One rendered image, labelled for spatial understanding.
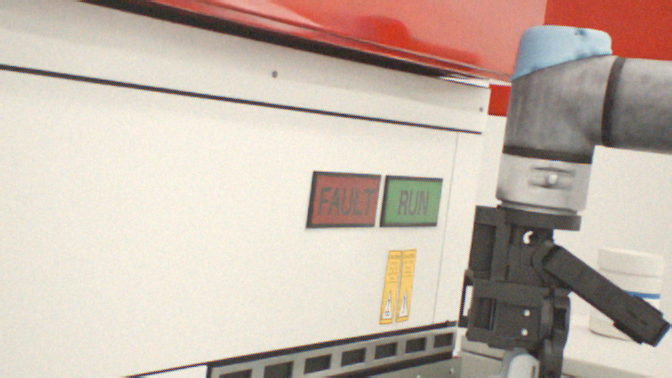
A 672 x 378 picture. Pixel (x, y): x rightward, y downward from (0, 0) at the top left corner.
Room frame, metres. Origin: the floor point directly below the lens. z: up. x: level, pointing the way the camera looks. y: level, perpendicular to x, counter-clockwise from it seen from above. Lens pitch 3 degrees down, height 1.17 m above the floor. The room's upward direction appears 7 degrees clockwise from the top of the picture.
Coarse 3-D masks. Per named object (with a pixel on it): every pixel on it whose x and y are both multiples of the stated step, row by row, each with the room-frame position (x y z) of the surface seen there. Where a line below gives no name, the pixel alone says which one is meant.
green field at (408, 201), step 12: (396, 180) 1.21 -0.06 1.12; (408, 180) 1.23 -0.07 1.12; (396, 192) 1.21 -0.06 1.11; (408, 192) 1.24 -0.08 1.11; (420, 192) 1.26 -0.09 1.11; (432, 192) 1.28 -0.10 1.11; (396, 204) 1.22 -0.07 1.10; (408, 204) 1.24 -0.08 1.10; (420, 204) 1.26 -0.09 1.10; (432, 204) 1.28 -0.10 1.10; (396, 216) 1.22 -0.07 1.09; (408, 216) 1.24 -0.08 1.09; (420, 216) 1.26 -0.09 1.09; (432, 216) 1.29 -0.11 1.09
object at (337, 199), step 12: (324, 180) 1.10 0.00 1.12; (336, 180) 1.12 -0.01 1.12; (348, 180) 1.13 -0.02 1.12; (360, 180) 1.15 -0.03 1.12; (372, 180) 1.17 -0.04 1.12; (324, 192) 1.10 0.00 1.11; (336, 192) 1.12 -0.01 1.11; (348, 192) 1.14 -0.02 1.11; (360, 192) 1.15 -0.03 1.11; (372, 192) 1.17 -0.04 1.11; (324, 204) 1.10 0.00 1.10; (336, 204) 1.12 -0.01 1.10; (348, 204) 1.14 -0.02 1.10; (360, 204) 1.16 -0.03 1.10; (372, 204) 1.18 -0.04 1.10; (312, 216) 1.09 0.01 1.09; (324, 216) 1.10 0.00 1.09; (336, 216) 1.12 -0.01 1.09; (348, 216) 1.14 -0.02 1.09; (360, 216) 1.16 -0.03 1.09; (372, 216) 1.18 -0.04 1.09
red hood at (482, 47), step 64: (128, 0) 0.84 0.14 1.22; (192, 0) 0.84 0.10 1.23; (256, 0) 0.90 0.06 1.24; (320, 0) 0.97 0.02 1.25; (384, 0) 1.05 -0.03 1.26; (448, 0) 1.15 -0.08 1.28; (512, 0) 1.27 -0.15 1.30; (384, 64) 1.25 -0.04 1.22; (448, 64) 1.18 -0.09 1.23; (512, 64) 1.29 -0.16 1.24
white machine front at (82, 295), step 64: (0, 0) 0.77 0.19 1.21; (64, 0) 0.81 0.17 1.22; (0, 64) 0.78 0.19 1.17; (64, 64) 0.82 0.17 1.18; (128, 64) 0.87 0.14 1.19; (192, 64) 0.93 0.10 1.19; (256, 64) 1.00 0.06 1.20; (320, 64) 1.08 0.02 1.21; (0, 128) 0.78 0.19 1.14; (64, 128) 0.82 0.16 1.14; (128, 128) 0.88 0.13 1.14; (192, 128) 0.94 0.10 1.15; (256, 128) 1.01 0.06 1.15; (320, 128) 1.09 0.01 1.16; (384, 128) 1.19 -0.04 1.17; (448, 128) 1.31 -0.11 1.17; (0, 192) 0.78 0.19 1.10; (64, 192) 0.83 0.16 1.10; (128, 192) 0.88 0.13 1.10; (192, 192) 0.94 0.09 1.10; (256, 192) 1.02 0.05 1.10; (384, 192) 1.20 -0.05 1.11; (448, 192) 1.32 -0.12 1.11; (0, 256) 0.79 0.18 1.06; (64, 256) 0.84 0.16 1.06; (128, 256) 0.89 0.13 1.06; (192, 256) 0.95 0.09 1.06; (256, 256) 1.03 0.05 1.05; (320, 256) 1.11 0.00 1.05; (384, 256) 1.22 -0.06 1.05; (448, 256) 1.34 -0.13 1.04; (0, 320) 0.80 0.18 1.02; (64, 320) 0.84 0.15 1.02; (128, 320) 0.90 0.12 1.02; (192, 320) 0.96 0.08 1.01; (256, 320) 1.04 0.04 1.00; (320, 320) 1.13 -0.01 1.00; (448, 320) 1.35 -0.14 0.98
